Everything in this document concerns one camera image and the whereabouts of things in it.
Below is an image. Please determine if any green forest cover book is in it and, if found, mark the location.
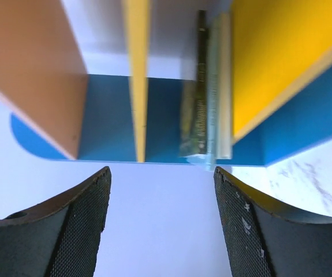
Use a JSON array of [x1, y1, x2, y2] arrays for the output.
[[180, 10, 208, 158]]

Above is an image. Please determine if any light blue book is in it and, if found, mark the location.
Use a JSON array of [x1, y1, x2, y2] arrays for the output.
[[188, 16, 219, 171]]

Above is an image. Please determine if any grey Great Gatsby book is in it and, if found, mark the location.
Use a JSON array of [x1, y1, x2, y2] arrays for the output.
[[217, 12, 232, 159]]

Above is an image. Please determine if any blue pink yellow bookshelf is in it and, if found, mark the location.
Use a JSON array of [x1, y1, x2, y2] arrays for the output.
[[0, 1, 332, 166]]

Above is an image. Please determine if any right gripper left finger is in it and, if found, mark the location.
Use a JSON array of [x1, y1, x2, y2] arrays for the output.
[[0, 166, 111, 276]]

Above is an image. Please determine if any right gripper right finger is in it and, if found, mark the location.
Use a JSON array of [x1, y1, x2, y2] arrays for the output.
[[214, 167, 332, 276]]

